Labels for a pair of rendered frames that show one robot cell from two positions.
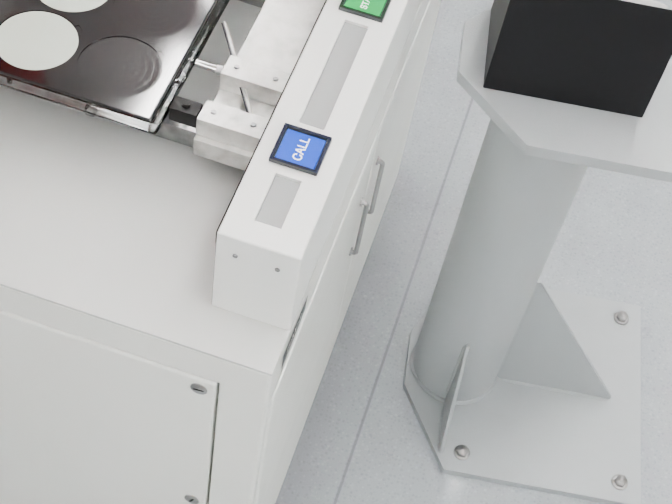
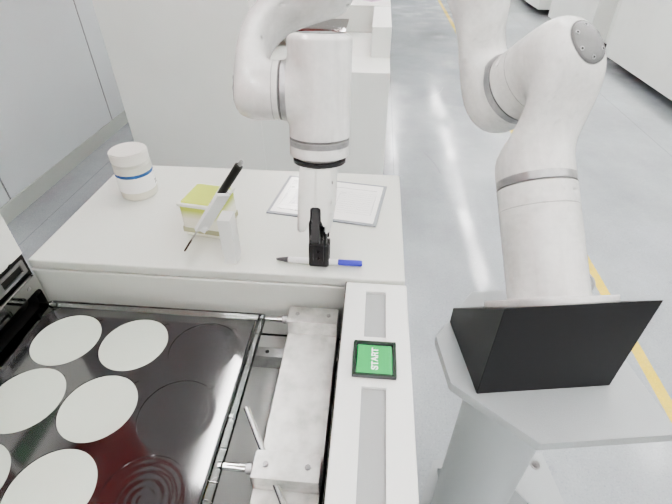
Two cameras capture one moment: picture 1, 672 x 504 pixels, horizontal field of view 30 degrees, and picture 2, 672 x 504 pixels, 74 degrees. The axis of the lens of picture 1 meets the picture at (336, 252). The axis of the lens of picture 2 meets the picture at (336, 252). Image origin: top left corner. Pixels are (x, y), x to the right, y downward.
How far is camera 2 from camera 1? 1.00 m
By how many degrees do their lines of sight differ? 15
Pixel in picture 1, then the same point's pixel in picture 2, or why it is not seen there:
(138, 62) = (162, 487)
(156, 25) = (180, 432)
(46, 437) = not seen: outside the picture
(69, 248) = not seen: outside the picture
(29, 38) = (41, 491)
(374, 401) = not seen: outside the picture
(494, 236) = (488, 481)
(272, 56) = (297, 429)
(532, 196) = (518, 454)
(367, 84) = (410, 464)
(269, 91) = (304, 484)
